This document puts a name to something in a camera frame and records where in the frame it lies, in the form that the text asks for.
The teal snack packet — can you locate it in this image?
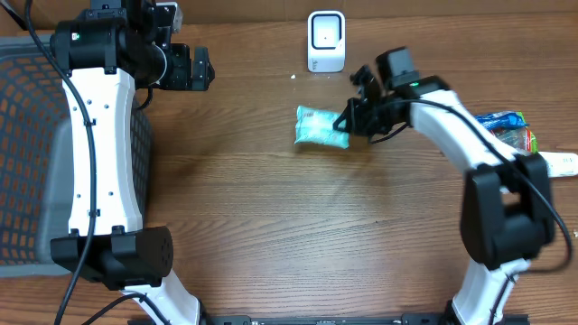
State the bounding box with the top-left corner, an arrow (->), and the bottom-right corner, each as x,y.
294,106 -> 350,149

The blue snack packet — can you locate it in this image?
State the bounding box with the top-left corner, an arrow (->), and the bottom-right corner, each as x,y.
475,111 -> 528,131

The green snack bag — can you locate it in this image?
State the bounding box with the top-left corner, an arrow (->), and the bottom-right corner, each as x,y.
491,121 -> 538,153

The white cosmetic tube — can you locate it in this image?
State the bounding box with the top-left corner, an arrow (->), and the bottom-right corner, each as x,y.
539,152 -> 578,178

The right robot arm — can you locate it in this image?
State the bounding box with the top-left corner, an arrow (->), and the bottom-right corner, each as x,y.
333,47 -> 573,324

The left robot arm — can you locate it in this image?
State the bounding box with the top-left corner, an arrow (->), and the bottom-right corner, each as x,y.
51,1 -> 214,324

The white barcode scanner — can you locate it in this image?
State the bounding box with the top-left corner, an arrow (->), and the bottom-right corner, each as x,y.
307,10 -> 346,73

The grey plastic shopping basket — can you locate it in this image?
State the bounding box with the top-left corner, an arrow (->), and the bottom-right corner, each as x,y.
0,34 -> 154,279

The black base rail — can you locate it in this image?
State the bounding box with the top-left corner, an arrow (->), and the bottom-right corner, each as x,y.
198,311 -> 530,325

